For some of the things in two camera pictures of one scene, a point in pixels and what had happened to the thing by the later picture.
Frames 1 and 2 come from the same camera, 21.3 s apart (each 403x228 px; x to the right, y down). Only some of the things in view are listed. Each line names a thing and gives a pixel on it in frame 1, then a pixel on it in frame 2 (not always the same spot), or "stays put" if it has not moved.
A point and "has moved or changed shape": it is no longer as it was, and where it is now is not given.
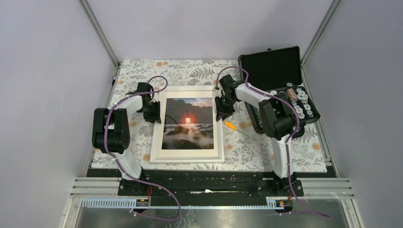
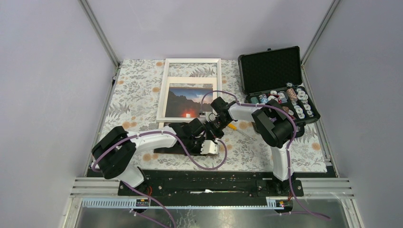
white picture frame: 188,132 → 161,118
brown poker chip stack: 292,94 stays put
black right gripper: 222,112 → 211,133
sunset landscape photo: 188,124 has moved or changed shape
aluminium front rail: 107,188 stays put
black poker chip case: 276,69 stays put
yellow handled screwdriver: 234,127 stays put
